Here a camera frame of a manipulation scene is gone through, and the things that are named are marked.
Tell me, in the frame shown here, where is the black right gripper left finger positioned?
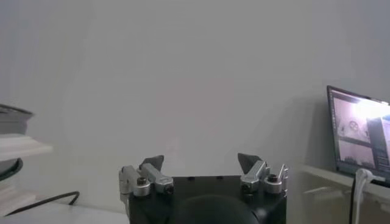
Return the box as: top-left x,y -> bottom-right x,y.
118,155 -> 174,197

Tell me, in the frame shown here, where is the white cable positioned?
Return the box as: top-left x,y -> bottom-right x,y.
350,167 -> 386,224

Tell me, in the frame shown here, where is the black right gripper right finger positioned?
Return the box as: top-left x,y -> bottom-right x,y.
237,152 -> 289,195

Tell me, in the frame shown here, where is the white side table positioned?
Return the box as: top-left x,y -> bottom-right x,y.
297,164 -> 390,224

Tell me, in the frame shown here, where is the black cooker power cord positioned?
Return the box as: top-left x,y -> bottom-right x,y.
5,191 -> 80,217

